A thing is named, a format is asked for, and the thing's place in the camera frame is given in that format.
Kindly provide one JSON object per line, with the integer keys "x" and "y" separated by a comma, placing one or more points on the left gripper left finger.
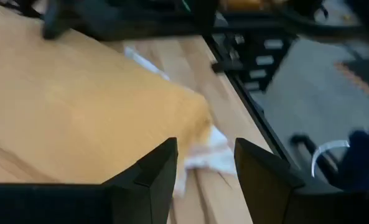
{"x": 153, "y": 183}

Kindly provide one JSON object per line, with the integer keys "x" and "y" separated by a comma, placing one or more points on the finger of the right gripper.
{"x": 54, "y": 18}

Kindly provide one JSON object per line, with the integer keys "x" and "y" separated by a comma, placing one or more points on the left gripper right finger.
{"x": 262, "y": 183}

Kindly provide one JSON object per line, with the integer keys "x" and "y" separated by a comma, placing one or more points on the white red checked towel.
{"x": 215, "y": 155}

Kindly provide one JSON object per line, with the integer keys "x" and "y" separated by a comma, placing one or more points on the yellow orange towel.
{"x": 78, "y": 109}

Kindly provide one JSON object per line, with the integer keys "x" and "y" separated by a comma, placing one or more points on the black Netgear box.
{"x": 262, "y": 59}

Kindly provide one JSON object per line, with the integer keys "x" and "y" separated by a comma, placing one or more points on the black desk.
{"x": 296, "y": 15}

